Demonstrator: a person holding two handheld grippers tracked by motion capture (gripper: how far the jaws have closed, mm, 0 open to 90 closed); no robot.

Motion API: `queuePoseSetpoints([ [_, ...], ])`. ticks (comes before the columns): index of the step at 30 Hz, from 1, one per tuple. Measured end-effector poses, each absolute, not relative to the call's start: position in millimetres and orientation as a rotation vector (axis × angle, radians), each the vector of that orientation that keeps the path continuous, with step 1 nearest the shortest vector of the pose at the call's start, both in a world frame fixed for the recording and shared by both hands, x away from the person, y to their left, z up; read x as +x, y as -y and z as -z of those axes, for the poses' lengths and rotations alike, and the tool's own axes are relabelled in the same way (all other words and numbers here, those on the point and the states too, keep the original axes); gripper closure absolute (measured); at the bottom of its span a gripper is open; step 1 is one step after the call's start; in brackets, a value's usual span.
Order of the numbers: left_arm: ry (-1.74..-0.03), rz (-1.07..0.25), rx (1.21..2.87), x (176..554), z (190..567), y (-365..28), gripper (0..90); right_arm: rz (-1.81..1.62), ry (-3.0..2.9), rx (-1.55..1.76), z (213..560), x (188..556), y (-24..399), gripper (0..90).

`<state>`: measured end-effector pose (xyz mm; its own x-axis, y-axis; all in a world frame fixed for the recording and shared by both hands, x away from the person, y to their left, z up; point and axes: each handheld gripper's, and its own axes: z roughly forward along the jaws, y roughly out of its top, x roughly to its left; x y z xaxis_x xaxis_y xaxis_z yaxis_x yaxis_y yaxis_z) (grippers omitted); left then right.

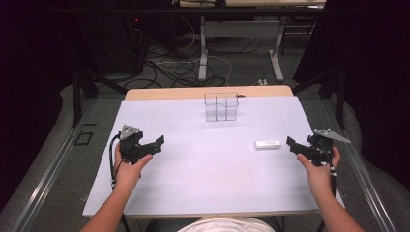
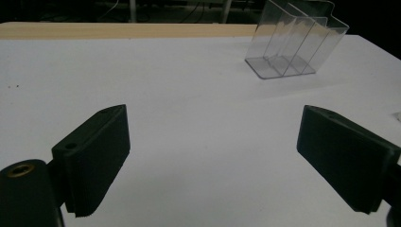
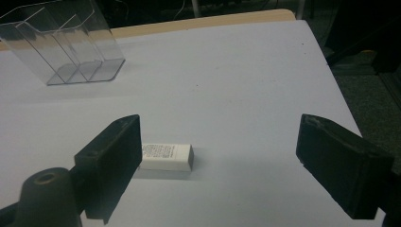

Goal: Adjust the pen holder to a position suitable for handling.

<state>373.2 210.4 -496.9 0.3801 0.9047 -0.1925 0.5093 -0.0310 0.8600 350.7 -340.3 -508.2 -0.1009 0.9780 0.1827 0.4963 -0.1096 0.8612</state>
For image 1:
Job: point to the clear plastic organizer box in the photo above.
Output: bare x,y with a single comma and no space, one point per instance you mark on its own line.
221,107

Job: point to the black metal stand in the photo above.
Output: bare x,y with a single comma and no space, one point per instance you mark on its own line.
76,96
338,93

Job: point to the person's right hand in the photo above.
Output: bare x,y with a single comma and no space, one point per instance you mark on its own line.
317,175

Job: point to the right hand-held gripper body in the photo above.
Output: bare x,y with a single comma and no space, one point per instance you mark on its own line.
322,141

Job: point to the white eraser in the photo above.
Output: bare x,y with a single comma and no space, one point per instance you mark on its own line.
268,144

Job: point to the person's left hand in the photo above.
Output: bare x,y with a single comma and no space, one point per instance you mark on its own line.
129,172

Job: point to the white desk frame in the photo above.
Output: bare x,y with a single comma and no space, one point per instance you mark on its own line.
203,48

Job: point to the black computer tower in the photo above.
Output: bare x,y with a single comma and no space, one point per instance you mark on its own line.
121,42

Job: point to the white table mat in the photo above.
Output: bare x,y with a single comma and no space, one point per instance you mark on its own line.
206,167

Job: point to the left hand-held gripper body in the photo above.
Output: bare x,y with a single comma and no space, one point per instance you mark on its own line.
130,141

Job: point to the person's white shirt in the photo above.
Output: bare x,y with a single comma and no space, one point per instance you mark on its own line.
225,225

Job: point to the aluminium rail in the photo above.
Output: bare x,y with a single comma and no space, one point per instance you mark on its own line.
45,180
367,187

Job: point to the white power strip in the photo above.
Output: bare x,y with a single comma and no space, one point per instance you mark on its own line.
262,82

